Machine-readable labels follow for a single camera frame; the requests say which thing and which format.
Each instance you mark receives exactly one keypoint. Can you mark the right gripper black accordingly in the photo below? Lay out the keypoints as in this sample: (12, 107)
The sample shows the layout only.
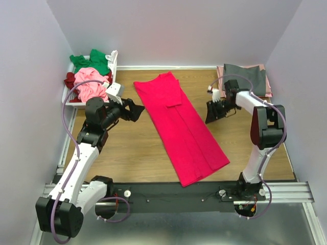
(212, 114)

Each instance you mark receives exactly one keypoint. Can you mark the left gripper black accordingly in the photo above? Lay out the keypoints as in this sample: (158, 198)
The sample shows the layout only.
(135, 110)

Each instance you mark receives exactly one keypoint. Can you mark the crimson red t shirt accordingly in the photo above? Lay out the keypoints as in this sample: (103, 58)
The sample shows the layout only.
(192, 149)

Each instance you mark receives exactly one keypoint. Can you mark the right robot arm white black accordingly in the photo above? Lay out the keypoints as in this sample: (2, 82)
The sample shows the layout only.
(267, 131)

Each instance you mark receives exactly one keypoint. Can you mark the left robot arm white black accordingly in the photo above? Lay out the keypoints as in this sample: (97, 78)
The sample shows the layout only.
(62, 212)

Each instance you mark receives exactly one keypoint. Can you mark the folded dusty pink t shirt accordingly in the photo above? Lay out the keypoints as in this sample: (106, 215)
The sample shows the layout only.
(261, 66)

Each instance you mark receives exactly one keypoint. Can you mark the light pink t shirt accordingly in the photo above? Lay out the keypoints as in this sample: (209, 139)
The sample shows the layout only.
(91, 89)

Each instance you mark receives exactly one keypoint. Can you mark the folded grey t shirt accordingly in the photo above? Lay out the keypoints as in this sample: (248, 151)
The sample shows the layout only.
(255, 74)

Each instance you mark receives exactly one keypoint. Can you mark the green t shirt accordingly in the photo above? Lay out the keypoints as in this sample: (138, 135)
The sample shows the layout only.
(96, 60)

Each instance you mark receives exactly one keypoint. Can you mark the white plastic laundry basket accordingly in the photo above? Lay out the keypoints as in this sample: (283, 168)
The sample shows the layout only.
(79, 105)

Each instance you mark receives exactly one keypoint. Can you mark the dark red t shirt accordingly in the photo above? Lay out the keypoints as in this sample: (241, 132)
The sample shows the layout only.
(69, 82)

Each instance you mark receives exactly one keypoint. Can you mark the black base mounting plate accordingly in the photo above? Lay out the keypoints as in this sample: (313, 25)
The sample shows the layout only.
(171, 197)

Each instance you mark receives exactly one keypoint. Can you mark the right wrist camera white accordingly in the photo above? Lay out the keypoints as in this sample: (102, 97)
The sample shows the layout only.
(214, 92)

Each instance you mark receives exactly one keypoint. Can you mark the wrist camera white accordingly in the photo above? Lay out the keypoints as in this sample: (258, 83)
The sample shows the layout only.
(114, 92)
(214, 92)

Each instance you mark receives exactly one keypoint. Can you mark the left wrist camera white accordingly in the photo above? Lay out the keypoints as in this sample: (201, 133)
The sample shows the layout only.
(114, 92)

